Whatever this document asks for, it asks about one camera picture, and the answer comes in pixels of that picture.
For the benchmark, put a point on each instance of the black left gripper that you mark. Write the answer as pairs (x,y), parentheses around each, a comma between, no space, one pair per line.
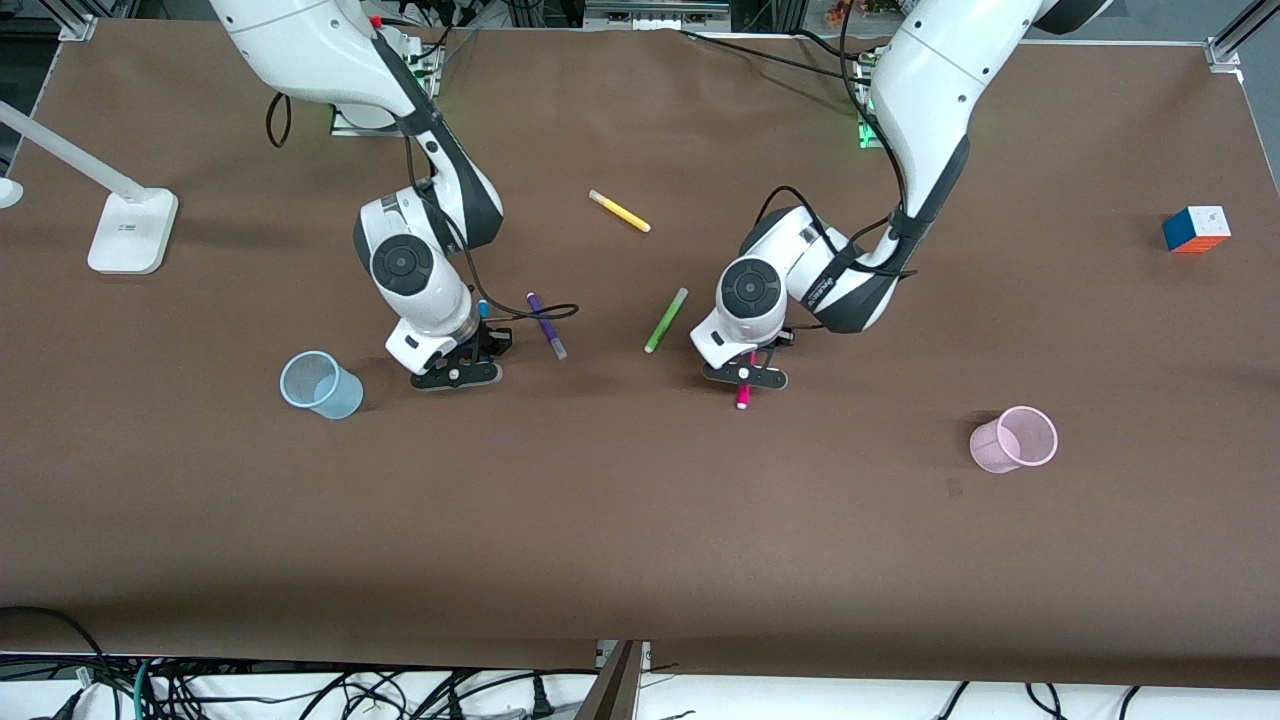
(781,339)

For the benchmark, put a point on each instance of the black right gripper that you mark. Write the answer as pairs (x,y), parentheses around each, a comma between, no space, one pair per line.
(495,339)

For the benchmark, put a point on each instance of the pink marker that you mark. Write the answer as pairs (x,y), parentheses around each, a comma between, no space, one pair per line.
(743,397)

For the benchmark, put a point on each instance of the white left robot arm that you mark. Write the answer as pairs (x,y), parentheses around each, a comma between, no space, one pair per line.
(930,90)

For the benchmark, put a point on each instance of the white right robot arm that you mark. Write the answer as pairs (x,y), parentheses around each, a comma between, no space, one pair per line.
(300,40)

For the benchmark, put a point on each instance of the purple marker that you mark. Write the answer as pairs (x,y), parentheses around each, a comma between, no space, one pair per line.
(543,320)

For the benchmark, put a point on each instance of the green marker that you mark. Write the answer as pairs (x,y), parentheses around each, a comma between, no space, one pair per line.
(665,321)

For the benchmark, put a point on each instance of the yellow marker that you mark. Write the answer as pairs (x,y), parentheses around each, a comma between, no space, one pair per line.
(620,211)

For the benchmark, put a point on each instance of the translucent blue plastic cup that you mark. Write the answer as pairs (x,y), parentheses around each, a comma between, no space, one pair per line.
(335,395)

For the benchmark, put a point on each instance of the brown table cover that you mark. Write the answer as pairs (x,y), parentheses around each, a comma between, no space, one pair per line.
(640,500)

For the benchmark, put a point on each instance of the translucent pink plastic cup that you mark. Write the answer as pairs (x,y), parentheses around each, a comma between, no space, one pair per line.
(990,445)

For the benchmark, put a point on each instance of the white desk lamp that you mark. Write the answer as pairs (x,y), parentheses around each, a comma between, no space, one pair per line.
(125,235)

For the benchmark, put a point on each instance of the colourful puzzle cube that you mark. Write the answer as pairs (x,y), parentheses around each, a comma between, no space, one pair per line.
(1195,230)

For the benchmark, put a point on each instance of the white round object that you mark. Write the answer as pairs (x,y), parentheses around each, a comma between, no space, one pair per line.
(8,193)

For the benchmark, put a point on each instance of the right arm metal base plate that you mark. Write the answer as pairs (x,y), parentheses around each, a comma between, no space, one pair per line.
(350,125)

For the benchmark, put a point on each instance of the metal frame rail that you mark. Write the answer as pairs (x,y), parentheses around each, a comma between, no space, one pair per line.
(650,12)

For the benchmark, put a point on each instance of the aluminium frame post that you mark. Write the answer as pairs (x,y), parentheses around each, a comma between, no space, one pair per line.
(615,690)

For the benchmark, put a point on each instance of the aluminium corner bracket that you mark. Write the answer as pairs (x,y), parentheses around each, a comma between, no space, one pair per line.
(1222,52)
(78,28)

